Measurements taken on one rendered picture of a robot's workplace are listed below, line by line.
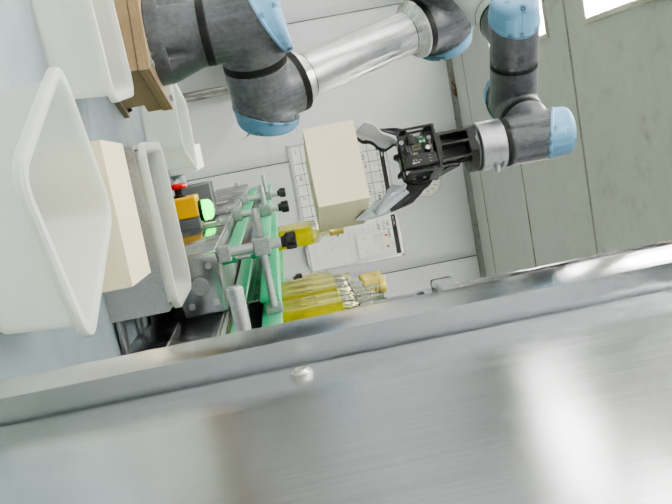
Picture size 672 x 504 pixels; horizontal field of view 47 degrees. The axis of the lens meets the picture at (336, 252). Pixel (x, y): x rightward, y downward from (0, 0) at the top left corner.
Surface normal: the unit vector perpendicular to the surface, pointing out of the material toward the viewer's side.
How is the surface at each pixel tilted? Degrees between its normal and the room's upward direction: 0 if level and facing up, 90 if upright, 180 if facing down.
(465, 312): 90
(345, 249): 90
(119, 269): 90
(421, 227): 90
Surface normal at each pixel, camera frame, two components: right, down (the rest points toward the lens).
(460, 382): -0.18, -0.97
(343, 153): 0.01, -0.20
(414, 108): 0.08, 0.15
